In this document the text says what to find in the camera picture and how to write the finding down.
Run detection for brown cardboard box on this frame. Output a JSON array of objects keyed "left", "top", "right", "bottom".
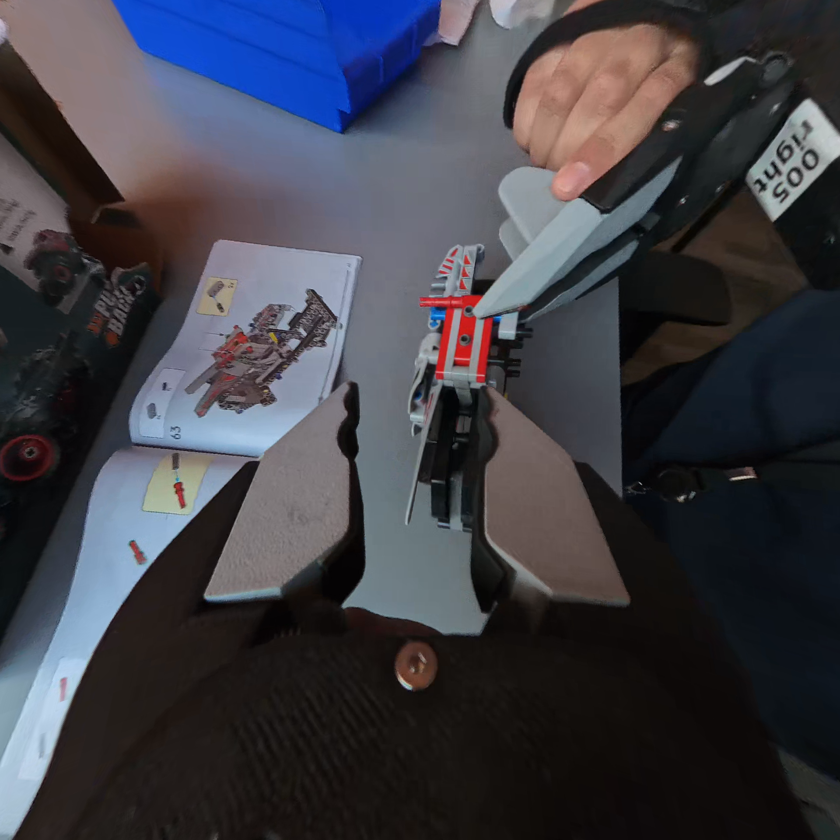
[{"left": 0, "top": 39, "right": 165, "bottom": 290}]

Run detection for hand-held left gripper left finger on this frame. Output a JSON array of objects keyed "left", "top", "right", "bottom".
[{"left": 202, "top": 381, "right": 367, "bottom": 608}]

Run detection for person's right hand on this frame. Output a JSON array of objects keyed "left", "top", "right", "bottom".
[{"left": 513, "top": 10, "right": 702, "bottom": 203}]

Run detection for grey fabric seat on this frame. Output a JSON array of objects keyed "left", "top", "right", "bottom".
[{"left": 777, "top": 751, "right": 840, "bottom": 840}]

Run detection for person's legs in dark pants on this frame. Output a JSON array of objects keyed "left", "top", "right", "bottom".
[{"left": 622, "top": 289, "right": 840, "bottom": 782}]

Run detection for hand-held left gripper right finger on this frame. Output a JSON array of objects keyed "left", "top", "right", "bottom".
[{"left": 467, "top": 384, "right": 632, "bottom": 616}]

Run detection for blue plastic bin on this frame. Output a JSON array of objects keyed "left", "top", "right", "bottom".
[{"left": 112, "top": 0, "right": 442, "bottom": 134}]

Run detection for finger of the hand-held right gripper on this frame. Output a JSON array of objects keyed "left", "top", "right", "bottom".
[{"left": 472, "top": 163, "right": 685, "bottom": 324}]

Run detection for white plastic bag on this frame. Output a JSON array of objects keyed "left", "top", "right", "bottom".
[
  {"left": 489, "top": 0, "right": 568, "bottom": 30},
  {"left": 423, "top": 0, "right": 488, "bottom": 47}
]

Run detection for red grey black lego model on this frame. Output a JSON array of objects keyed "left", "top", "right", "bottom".
[{"left": 403, "top": 243, "right": 534, "bottom": 531}]

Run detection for lego instruction booklet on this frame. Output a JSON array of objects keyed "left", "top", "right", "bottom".
[{"left": 0, "top": 239, "right": 363, "bottom": 837}]

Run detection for dark printed lego set box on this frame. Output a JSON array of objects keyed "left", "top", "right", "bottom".
[{"left": 0, "top": 131, "right": 164, "bottom": 641}]

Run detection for black chair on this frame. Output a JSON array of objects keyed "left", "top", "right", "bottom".
[{"left": 617, "top": 251, "right": 732, "bottom": 329}]

